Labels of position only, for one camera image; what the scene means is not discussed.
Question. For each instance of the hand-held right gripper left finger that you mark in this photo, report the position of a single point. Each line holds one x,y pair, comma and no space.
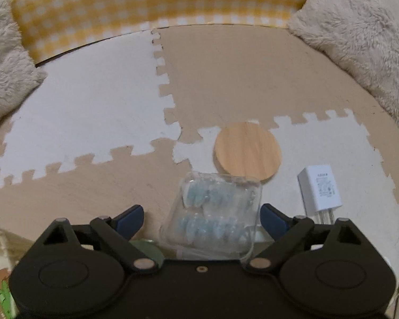
132,221

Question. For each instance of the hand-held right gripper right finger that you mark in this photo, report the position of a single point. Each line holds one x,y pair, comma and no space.
272,221

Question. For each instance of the clear plastic box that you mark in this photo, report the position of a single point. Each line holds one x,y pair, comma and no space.
216,212

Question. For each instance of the round wooden coaster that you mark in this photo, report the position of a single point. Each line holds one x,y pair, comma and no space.
247,153

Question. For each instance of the green round disc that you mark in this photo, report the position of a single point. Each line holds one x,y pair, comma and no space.
149,249

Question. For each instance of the white foam mat tile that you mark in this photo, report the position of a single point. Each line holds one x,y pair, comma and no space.
319,146
93,106

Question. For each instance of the printed cream cloth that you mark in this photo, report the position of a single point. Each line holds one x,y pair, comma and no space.
0,265

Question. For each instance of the large fluffy cream cushion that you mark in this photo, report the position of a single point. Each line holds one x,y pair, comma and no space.
6,66

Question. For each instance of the yellow gingham bolster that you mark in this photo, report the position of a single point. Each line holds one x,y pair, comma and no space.
136,3

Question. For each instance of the white wall charger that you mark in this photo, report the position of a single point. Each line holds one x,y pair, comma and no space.
319,191

